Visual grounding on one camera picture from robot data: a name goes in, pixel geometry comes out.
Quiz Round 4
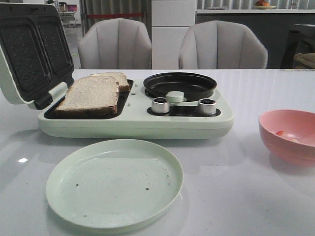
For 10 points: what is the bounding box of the fruit plate on counter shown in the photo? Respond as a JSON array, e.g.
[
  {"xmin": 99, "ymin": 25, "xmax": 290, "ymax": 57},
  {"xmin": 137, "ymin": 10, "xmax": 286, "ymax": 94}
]
[{"xmin": 253, "ymin": 0, "xmax": 277, "ymax": 10}]

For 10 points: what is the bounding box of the green breakfast maker base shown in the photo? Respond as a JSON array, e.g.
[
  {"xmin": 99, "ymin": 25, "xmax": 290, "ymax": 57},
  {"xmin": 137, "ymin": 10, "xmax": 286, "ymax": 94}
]
[{"xmin": 38, "ymin": 78, "xmax": 234, "ymax": 139}]

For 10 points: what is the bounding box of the silver knob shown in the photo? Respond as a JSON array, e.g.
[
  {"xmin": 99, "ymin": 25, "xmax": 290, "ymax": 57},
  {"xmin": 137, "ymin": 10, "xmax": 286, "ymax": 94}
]
[
  {"xmin": 197, "ymin": 98, "xmax": 217, "ymax": 116},
  {"xmin": 151, "ymin": 97, "xmax": 170, "ymax": 114}
]

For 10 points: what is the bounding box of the bread slice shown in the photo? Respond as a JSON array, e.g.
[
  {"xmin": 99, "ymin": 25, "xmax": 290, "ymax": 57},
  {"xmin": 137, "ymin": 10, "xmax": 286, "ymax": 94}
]
[
  {"xmin": 55, "ymin": 76, "xmax": 119, "ymax": 116},
  {"xmin": 91, "ymin": 72, "xmax": 130, "ymax": 92}
]

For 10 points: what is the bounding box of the grey armchair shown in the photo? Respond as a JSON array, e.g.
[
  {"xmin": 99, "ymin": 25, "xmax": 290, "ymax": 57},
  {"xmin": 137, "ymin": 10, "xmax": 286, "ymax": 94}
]
[
  {"xmin": 78, "ymin": 18, "xmax": 152, "ymax": 69},
  {"xmin": 178, "ymin": 20, "xmax": 268, "ymax": 69}
]

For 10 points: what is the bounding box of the pink bowl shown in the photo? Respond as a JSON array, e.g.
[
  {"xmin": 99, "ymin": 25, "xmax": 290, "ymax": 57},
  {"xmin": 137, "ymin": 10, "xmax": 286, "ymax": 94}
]
[{"xmin": 259, "ymin": 110, "xmax": 315, "ymax": 167}]

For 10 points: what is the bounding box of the dark washing machine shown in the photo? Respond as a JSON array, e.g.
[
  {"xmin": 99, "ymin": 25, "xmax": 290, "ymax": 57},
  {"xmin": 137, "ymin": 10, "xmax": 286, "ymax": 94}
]
[{"xmin": 280, "ymin": 24, "xmax": 315, "ymax": 69}]

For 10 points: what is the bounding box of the green pan handle knob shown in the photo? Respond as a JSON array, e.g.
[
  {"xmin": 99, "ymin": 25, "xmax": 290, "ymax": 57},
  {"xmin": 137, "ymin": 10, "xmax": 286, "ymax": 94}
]
[{"xmin": 165, "ymin": 91, "xmax": 186, "ymax": 103}]

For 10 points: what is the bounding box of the left grey armchair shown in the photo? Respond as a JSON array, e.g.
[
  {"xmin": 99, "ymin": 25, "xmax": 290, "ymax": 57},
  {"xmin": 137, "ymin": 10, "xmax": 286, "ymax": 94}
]
[{"xmin": 78, "ymin": 18, "xmax": 152, "ymax": 69}]

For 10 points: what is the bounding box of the white refrigerator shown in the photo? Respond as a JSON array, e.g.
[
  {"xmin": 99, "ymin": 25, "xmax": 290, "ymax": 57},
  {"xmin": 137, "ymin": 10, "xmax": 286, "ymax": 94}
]
[{"xmin": 151, "ymin": 0, "xmax": 196, "ymax": 69}]

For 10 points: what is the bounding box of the black round frying pan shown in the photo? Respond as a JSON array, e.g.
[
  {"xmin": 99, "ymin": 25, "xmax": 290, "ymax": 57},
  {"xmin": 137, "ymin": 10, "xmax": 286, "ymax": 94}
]
[{"xmin": 143, "ymin": 72, "xmax": 217, "ymax": 102}]

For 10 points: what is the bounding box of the right silver knob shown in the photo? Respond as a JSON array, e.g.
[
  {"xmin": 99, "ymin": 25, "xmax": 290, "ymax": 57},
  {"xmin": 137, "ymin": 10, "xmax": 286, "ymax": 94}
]
[{"xmin": 197, "ymin": 98, "xmax": 217, "ymax": 116}]

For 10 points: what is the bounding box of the green breakfast maker lid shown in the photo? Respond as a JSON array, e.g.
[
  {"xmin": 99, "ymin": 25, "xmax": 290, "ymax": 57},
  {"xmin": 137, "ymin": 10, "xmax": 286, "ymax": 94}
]
[{"xmin": 0, "ymin": 3, "xmax": 74, "ymax": 110}]

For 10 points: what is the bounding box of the green round plate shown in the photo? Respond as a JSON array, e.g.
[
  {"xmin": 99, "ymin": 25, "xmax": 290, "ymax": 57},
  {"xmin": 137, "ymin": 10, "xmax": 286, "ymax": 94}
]
[{"xmin": 46, "ymin": 139, "xmax": 184, "ymax": 233}]

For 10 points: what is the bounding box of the red barrier belt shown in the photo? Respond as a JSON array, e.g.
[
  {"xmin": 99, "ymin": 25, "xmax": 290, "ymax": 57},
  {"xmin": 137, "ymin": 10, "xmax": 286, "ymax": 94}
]
[{"xmin": 87, "ymin": 12, "xmax": 145, "ymax": 19}]

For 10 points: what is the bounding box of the left silver knob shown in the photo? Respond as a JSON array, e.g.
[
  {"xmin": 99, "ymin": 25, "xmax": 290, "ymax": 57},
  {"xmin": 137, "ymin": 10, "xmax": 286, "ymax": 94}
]
[{"xmin": 151, "ymin": 97, "xmax": 170, "ymax": 114}]

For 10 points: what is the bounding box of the right grey armchair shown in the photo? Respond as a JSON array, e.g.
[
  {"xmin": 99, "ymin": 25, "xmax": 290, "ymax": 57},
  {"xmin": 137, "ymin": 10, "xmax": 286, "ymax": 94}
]
[{"xmin": 178, "ymin": 20, "xmax": 268, "ymax": 69}]

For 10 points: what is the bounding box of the dark kitchen counter cabinet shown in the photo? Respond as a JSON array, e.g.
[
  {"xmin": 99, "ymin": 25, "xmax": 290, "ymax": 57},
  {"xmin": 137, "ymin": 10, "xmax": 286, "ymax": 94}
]
[{"xmin": 192, "ymin": 10, "xmax": 315, "ymax": 69}]

